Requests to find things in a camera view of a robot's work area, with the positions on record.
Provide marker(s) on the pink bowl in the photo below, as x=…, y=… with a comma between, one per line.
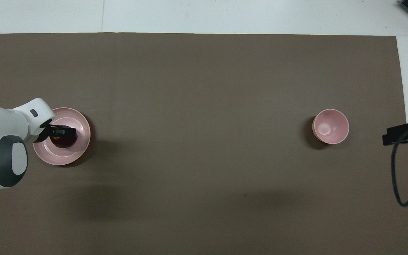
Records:
x=330, y=126

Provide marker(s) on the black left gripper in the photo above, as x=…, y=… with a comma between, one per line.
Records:
x=46, y=132

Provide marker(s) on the dark red apple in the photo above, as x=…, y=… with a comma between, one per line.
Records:
x=64, y=142

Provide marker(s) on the pink plate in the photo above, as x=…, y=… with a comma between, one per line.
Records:
x=80, y=117

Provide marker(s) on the brown table mat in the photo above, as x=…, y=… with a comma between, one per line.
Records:
x=204, y=88

